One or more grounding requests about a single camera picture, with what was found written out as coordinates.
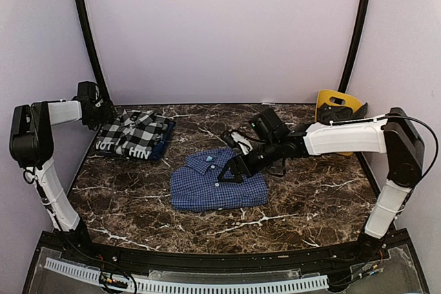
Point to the black corner post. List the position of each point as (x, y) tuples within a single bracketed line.
[(88, 38), (354, 45)]

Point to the dark grey shirt in basket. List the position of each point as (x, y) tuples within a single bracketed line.
[(338, 113)]

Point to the left black corner post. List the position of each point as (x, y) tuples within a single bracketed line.
[(88, 38)]

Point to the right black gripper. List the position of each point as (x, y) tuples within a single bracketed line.
[(235, 169)]

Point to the right black corner post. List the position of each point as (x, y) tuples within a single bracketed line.
[(354, 45)]

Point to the white slotted cable duct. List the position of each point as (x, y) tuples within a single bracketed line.
[(179, 282)]

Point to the black front rail frame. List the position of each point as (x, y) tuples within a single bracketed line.
[(337, 258)]

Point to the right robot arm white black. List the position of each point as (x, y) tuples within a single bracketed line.
[(393, 134)]

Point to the yellow plastic basket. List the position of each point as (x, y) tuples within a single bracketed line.
[(332, 97)]

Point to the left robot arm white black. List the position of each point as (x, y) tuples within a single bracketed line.
[(31, 145)]

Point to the blue checked long sleeve shirt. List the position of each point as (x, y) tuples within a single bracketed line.
[(195, 186)]

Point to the black white plaid shirt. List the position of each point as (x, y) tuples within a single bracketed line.
[(131, 135)]

